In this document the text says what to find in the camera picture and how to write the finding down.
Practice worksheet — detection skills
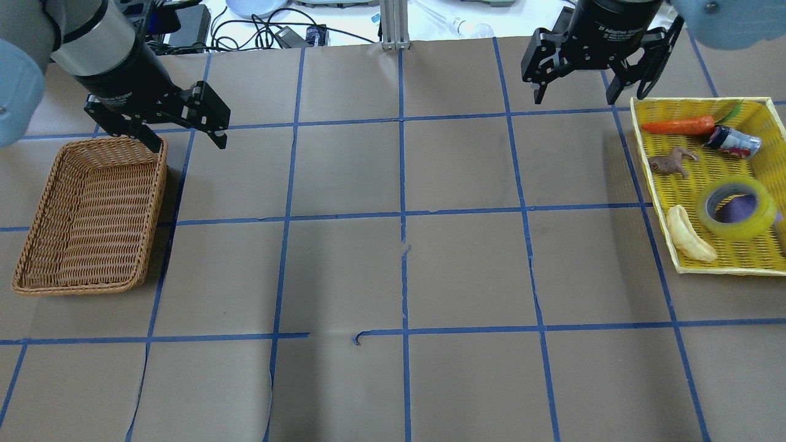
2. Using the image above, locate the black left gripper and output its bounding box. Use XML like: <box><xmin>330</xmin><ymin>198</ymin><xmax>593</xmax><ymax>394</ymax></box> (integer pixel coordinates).
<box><xmin>84</xmin><ymin>63</ymin><xmax>231</xmax><ymax>154</ymax></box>

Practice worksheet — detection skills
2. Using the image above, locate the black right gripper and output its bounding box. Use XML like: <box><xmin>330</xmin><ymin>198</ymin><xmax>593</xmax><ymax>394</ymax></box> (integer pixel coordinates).
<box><xmin>520</xmin><ymin>1</ymin><xmax>685</xmax><ymax>104</ymax></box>

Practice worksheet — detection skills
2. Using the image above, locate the yellow clear tape roll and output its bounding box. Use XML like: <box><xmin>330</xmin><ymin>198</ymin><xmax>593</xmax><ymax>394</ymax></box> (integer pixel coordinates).
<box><xmin>695</xmin><ymin>174</ymin><xmax>780</xmax><ymax>241</ymax></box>

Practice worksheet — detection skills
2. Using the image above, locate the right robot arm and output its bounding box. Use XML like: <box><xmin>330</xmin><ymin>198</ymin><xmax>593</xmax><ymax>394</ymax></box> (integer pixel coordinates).
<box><xmin>520</xmin><ymin>1</ymin><xmax>785</xmax><ymax>104</ymax></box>

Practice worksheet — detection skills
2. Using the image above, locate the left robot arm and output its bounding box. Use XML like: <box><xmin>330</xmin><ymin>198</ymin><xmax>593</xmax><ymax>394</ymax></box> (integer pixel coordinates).
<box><xmin>1</xmin><ymin>1</ymin><xmax>231</xmax><ymax>153</ymax></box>

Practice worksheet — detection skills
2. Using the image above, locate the black box device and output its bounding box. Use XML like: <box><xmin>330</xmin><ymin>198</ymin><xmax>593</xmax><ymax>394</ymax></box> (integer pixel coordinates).
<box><xmin>165</xmin><ymin>4</ymin><xmax>211</xmax><ymax>54</ymax></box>

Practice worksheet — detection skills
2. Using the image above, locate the orange toy carrot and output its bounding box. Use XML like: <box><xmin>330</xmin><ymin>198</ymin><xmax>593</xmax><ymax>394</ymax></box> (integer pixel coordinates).
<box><xmin>640</xmin><ymin>101</ymin><xmax>744</xmax><ymax>136</ymax></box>

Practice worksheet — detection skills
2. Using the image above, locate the brown toy lion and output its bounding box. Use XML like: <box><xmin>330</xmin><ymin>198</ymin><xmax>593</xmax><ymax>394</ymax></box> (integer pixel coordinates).
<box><xmin>647</xmin><ymin>146</ymin><xmax>700</xmax><ymax>179</ymax></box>

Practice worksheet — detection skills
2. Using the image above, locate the brown wicker basket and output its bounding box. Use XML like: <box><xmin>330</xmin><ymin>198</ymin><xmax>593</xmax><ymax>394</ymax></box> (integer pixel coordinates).
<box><xmin>11</xmin><ymin>137</ymin><xmax>169</xmax><ymax>297</ymax></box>

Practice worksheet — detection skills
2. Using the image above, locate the light blue plate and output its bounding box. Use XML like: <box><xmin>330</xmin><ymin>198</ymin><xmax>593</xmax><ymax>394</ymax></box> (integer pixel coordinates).
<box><xmin>225</xmin><ymin>0</ymin><xmax>289</xmax><ymax>20</ymax></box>

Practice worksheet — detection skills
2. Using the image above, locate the black power adapter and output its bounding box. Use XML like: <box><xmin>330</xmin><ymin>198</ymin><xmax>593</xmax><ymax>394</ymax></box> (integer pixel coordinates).
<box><xmin>273</xmin><ymin>27</ymin><xmax>311</xmax><ymax>48</ymax></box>

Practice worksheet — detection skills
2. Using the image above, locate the small labelled jar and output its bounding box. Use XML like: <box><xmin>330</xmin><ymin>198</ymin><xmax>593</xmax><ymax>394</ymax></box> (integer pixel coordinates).
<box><xmin>704</xmin><ymin>124</ymin><xmax>763</xmax><ymax>160</ymax></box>

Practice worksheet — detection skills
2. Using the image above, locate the pale yellow toy banana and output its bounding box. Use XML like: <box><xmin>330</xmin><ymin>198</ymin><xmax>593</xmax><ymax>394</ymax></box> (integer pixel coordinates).
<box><xmin>666</xmin><ymin>204</ymin><xmax>718</xmax><ymax>263</ymax></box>

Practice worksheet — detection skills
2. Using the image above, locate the purple block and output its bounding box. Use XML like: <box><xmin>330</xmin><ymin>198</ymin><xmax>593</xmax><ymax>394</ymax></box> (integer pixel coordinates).
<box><xmin>706</xmin><ymin>193</ymin><xmax>784</xmax><ymax>224</ymax></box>

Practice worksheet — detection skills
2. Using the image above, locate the yellow plastic basket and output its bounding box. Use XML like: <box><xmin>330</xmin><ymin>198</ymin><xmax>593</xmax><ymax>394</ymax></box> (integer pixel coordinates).
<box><xmin>631</xmin><ymin>97</ymin><xmax>784</xmax><ymax>276</ymax></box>

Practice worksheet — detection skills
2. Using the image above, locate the aluminium frame post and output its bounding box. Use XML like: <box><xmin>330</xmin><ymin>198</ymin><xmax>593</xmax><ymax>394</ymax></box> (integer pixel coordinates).
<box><xmin>379</xmin><ymin>0</ymin><xmax>410</xmax><ymax>50</ymax></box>

